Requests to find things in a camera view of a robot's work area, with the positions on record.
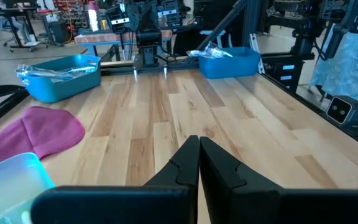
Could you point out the red parts shelf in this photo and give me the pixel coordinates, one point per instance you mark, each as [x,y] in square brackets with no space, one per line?
[71,7]

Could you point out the dark teal plastic bin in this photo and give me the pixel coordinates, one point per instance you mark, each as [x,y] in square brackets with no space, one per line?
[232,67]

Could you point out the grey metal table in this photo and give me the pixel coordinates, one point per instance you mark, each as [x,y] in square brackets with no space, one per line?
[222,35]

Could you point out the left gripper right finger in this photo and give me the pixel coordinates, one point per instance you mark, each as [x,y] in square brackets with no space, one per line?
[225,183]

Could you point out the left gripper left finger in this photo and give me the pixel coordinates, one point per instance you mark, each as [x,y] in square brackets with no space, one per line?
[182,174]

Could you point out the white frame bracket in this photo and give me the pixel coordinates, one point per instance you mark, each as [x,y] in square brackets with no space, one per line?
[256,53]

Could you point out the light blue tarp cover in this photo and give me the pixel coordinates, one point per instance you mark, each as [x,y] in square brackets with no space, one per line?
[353,68]

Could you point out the black standing desk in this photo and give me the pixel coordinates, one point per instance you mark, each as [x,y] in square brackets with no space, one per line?
[20,28]

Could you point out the black background robot arm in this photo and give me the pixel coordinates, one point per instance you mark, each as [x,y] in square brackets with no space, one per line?
[340,25]

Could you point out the grey-blue plastic bin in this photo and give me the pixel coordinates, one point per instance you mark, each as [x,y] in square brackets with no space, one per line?
[67,87]

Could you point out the black computer tower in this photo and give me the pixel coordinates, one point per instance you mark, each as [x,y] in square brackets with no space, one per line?
[59,31]

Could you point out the white bottle pink cap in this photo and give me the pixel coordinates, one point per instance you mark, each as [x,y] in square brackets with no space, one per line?
[93,18]

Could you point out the magenta microfibre cloth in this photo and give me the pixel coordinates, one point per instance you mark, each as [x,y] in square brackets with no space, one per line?
[42,130]

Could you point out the small wooden table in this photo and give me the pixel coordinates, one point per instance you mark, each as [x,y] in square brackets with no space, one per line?
[104,38]

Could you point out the black controller box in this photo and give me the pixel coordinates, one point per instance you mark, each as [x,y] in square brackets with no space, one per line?
[286,71]

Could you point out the person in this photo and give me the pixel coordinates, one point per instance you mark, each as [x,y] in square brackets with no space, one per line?
[8,15]

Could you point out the light teal translucent tray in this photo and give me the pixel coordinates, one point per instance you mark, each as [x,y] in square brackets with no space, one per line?
[8,186]

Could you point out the black table-level camera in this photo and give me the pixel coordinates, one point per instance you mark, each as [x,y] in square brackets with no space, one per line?
[342,110]

